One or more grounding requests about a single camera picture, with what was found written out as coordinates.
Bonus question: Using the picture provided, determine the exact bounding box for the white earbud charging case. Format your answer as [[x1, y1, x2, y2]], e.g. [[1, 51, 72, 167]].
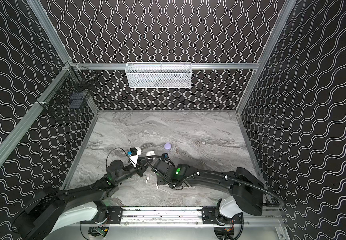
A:
[[146, 151, 155, 157]]

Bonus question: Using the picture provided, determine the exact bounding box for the purple earbud charging case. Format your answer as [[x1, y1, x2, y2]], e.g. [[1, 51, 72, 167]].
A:
[[164, 143, 172, 150]]

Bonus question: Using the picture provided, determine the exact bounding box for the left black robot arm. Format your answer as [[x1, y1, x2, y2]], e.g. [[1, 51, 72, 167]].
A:
[[12, 157, 153, 240]]

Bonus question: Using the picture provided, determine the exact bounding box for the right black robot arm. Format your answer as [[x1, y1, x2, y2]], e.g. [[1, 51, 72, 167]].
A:
[[149, 159, 264, 225]]

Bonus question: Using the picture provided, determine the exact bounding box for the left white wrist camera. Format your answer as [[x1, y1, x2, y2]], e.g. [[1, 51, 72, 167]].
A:
[[127, 147, 142, 168]]

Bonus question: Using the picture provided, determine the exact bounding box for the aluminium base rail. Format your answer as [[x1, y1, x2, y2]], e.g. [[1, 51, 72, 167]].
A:
[[40, 205, 285, 228]]

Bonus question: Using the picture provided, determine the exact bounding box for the white wire mesh basket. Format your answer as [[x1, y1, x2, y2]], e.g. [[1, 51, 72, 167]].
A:
[[125, 62, 193, 89]]

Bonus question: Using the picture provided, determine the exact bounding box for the black wire mesh basket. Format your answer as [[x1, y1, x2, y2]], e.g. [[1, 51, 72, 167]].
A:
[[39, 66, 99, 122]]

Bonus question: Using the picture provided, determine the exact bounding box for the black corrugated cable conduit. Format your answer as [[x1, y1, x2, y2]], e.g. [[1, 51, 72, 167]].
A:
[[144, 155, 285, 208]]

